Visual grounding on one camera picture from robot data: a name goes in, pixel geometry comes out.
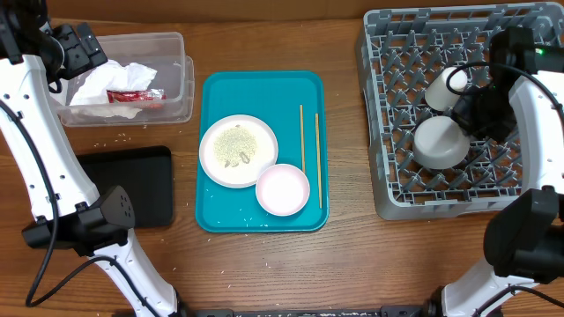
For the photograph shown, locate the pale green cup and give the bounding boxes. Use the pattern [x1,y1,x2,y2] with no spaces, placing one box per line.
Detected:
[425,67,468,112]

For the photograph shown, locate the grey bowl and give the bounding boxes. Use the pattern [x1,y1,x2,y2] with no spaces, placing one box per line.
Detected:
[413,116,470,170]

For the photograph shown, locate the wooden chopstick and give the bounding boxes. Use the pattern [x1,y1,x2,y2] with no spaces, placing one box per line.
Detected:
[315,113,323,209]
[299,104,306,174]

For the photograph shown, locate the large white plate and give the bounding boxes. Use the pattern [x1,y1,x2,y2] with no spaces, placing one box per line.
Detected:
[199,114,278,188]

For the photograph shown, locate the small pink bowl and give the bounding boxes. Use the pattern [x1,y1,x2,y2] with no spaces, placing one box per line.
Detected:
[256,164,310,217]

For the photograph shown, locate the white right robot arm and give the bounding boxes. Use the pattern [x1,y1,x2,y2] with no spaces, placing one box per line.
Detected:
[413,26,563,316]

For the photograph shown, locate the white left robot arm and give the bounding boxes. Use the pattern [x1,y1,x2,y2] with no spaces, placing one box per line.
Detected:
[1,11,189,316]

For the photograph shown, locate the clear plastic waste bin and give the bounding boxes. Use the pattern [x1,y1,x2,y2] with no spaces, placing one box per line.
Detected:
[53,32,195,127]

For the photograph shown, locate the grey dishwasher rack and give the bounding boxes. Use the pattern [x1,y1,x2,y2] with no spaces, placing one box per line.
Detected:
[356,2,563,220]

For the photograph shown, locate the crumpled white tissue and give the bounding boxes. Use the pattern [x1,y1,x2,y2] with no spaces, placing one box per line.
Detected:
[70,60,158,119]

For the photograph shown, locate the red snack wrapper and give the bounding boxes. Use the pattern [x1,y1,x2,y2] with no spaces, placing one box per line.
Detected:
[107,89,167,109]

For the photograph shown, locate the black tray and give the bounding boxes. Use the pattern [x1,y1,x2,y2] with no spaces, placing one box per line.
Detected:
[78,145,174,228]

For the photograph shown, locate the teal serving tray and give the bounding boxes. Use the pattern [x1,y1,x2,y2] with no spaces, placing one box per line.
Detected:
[195,70,330,234]

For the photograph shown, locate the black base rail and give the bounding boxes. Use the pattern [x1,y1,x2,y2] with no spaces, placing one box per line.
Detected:
[172,306,427,317]

